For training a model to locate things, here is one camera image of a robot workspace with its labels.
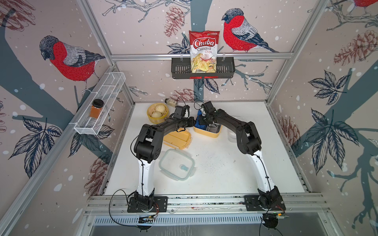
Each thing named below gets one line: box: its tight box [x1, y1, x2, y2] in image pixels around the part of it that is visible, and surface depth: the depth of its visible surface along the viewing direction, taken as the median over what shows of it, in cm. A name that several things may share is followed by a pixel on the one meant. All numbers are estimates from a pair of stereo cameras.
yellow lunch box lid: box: [162, 127, 192, 150], surface depth 97 cm
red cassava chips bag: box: [189, 29, 221, 74], surface depth 87 cm
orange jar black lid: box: [89, 98, 104, 119], surface depth 68 cm
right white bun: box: [155, 104, 166, 114], surface depth 113 cm
